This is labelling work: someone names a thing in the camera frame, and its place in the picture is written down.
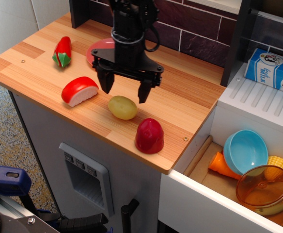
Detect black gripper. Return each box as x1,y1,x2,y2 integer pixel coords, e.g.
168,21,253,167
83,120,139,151
91,30,164,103

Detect yellow toy potato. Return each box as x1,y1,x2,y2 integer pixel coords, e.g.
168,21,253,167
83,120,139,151
108,96,138,120

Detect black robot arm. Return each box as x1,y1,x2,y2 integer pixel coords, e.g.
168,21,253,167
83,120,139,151
91,0,164,103

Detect pink plastic plate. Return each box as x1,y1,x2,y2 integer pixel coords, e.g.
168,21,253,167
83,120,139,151
86,38,115,65

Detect red white toy sushi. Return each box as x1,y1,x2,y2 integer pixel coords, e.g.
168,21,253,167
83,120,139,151
61,76,99,107

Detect dark red toy fruit half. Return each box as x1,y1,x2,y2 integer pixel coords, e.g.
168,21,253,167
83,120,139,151
135,118,164,154

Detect red toy chili pepper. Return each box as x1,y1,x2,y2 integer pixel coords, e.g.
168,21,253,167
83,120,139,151
52,36,71,67

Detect grey ice dispenser panel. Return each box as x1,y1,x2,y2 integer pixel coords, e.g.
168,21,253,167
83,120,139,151
59,142,114,217

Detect orange toy ice cream cone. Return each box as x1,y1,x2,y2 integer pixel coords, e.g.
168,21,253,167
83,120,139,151
208,151,241,180

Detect white toy sink basin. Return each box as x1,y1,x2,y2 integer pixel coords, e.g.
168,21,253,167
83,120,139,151
158,102,283,233

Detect light blue plastic bowl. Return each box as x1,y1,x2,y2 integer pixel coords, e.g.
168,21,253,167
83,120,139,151
223,130,268,175

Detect blue white milk carton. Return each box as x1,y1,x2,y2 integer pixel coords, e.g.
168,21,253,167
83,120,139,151
244,48,283,91

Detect white dish drying rack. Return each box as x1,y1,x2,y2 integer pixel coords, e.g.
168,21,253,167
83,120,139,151
218,63,283,127

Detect blue clamp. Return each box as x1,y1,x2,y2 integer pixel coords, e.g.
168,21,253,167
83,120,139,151
0,166,31,197

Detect yellow toy corn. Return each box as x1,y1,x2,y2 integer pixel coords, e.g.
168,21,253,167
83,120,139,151
264,155,283,181

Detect transparent orange plastic cup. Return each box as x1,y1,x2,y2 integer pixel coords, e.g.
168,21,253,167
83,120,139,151
236,165,283,226

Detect black cabinet door handle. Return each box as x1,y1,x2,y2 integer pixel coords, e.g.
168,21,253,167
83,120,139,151
121,199,139,233

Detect black ribbed clamp handle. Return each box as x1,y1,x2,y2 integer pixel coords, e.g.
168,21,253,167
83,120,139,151
56,214,108,233

